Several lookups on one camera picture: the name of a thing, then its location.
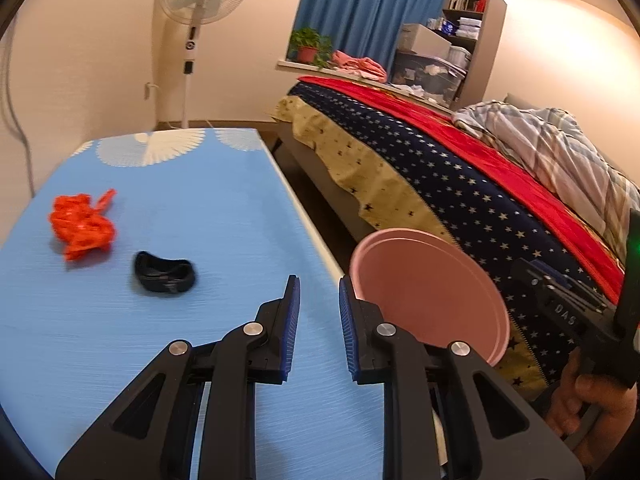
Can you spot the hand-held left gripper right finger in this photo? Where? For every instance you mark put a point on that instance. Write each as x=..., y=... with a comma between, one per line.
x=346, y=330

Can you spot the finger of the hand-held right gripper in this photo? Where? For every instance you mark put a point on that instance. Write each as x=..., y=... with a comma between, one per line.
x=530, y=280
x=552, y=277

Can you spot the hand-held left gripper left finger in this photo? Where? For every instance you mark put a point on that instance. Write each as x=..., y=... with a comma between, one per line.
x=291, y=330

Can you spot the pink plastic bin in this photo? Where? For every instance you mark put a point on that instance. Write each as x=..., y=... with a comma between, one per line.
x=425, y=290

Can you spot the person's right hand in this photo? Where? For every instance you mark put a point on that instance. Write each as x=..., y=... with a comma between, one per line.
x=605, y=402

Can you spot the bed with star blanket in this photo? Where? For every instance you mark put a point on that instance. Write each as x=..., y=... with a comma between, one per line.
x=450, y=195

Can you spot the plaid quilt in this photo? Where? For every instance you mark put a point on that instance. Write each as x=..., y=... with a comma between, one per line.
x=550, y=150

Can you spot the black fabric band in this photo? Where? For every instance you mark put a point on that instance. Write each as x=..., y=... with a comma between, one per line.
x=150, y=280

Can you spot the blue patterned table mat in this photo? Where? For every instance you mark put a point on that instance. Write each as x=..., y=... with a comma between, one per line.
x=200, y=210

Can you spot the yellow star-patterned bed sheet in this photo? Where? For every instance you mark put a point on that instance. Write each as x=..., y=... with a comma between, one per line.
x=350, y=170

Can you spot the red blanket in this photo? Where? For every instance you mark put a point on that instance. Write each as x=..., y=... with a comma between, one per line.
x=425, y=120

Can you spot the white cloth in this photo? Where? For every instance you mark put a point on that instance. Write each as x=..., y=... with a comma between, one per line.
x=410, y=91

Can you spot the wooden bookshelf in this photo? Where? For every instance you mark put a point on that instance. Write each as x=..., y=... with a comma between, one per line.
x=487, y=60

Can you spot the clear plastic storage bin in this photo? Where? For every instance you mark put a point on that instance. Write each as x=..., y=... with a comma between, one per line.
x=425, y=77

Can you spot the white lidded container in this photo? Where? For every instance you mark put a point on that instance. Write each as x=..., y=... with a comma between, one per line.
x=459, y=57

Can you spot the white blue packages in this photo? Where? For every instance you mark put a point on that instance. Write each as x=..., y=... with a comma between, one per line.
x=470, y=27

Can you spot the grey cardboard box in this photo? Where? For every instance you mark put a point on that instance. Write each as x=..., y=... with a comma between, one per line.
x=425, y=40

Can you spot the pink folded clothes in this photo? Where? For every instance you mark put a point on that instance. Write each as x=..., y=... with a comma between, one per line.
x=355, y=62

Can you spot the potted green plant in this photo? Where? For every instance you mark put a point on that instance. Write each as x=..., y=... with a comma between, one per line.
x=307, y=53

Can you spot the white fan plug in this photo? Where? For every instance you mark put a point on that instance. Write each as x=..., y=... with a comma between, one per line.
x=148, y=91

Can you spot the row of books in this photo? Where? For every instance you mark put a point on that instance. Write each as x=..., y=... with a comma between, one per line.
x=462, y=2

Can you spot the blue curtain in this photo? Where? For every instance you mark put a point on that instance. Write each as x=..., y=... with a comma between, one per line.
x=360, y=10

